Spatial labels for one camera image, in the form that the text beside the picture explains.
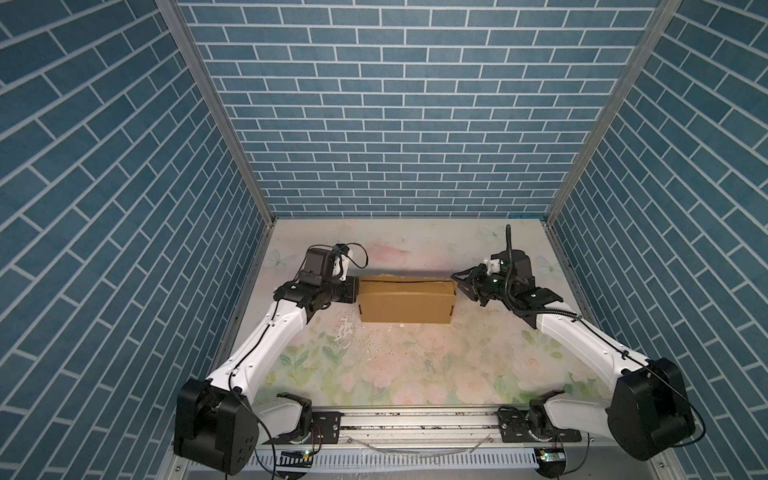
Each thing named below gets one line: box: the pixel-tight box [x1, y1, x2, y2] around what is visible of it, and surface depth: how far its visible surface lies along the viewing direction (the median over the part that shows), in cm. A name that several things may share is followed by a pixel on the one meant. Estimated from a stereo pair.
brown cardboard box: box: [358, 274, 457, 324], surface depth 84 cm
